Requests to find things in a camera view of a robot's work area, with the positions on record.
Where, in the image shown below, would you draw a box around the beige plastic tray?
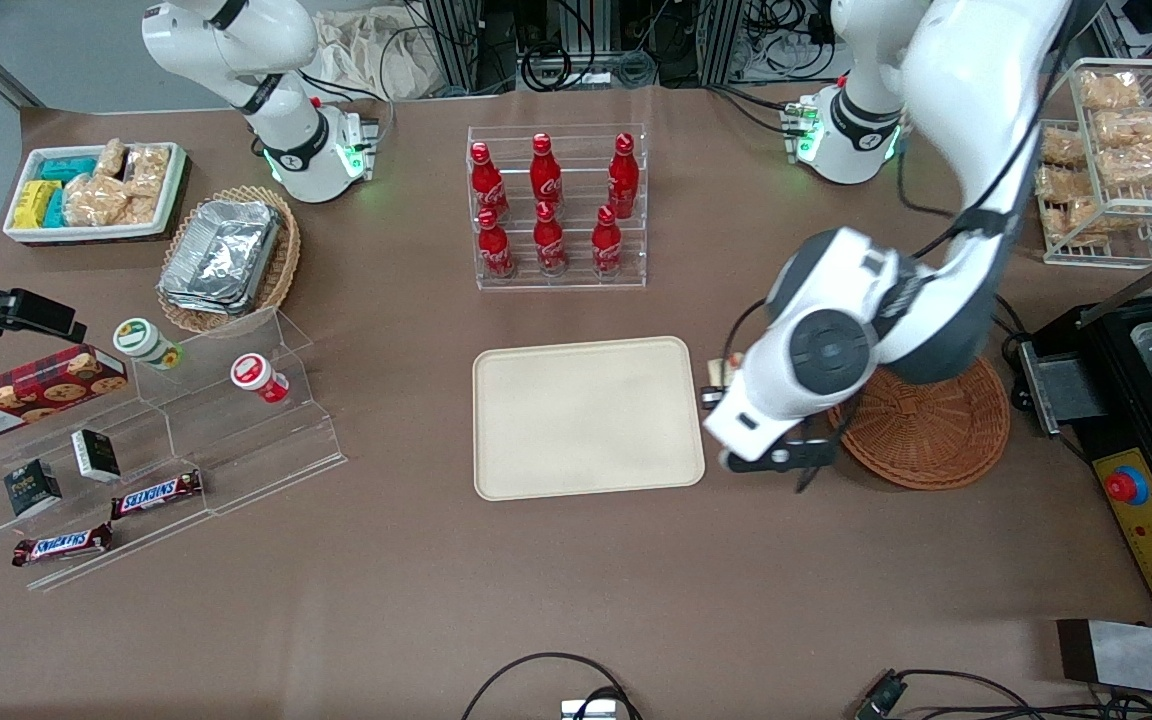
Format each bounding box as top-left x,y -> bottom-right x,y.
472,336 -> 707,502

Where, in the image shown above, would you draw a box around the white rectangular snack tray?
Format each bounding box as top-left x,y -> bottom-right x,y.
2,141 -> 188,245

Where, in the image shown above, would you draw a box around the brown round wicker basket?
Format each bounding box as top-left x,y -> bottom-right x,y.
826,355 -> 1013,492

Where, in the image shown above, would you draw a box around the light oval wicker basket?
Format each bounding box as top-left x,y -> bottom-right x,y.
156,185 -> 303,336

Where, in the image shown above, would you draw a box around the red tartan cookie box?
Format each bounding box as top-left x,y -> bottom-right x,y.
0,344 -> 130,447

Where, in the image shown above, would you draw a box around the yellow snack packet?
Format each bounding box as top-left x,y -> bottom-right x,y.
12,180 -> 63,230

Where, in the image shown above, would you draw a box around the green lid yogurt cup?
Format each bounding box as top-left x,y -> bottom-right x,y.
113,317 -> 185,372

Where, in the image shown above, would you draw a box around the small black box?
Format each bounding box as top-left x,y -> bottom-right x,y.
3,459 -> 64,520
71,428 -> 123,484

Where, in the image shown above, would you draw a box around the clear acrylic bottle rack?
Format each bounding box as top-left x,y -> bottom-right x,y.
466,124 -> 649,292

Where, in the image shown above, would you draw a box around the red cola bottle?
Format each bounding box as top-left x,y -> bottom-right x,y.
469,141 -> 511,223
533,200 -> 569,277
607,133 -> 641,219
476,207 -> 517,280
530,133 -> 565,214
590,205 -> 625,277

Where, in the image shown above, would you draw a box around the stacked aluminium foil trays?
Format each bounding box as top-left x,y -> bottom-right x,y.
157,199 -> 283,317

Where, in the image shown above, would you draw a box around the brown snickers bar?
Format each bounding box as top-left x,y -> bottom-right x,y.
11,522 -> 115,569
111,469 -> 205,521

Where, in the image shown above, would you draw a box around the red lid yogurt cup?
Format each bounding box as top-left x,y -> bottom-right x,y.
229,353 -> 291,405

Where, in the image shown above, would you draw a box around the clear acrylic step display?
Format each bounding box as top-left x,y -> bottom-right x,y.
0,308 -> 348,592

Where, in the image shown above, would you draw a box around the black appliance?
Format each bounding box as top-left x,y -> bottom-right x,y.
1011,258 -> 1152,633

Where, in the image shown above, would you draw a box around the red emergency stop button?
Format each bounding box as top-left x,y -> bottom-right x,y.
1105,466 -> 1150,507

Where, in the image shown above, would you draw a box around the beige cloth bag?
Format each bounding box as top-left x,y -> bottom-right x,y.
314,8 -> 443,102

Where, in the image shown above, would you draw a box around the grey black flat plate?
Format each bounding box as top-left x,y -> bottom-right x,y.
1056,618 -> 1152,702

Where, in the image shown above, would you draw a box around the black cable with plug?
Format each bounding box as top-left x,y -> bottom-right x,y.
855,668 -> 1152,720

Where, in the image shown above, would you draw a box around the black looped cable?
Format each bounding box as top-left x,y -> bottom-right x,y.
460,652 -> 643,720

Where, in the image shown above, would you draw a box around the aluminium frame post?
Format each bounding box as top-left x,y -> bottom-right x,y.
424,0 -> 483,97
694,0 -> 745,87

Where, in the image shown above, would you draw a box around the grey metal bracket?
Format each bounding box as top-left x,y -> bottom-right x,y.
1020,340 -> 1109,437

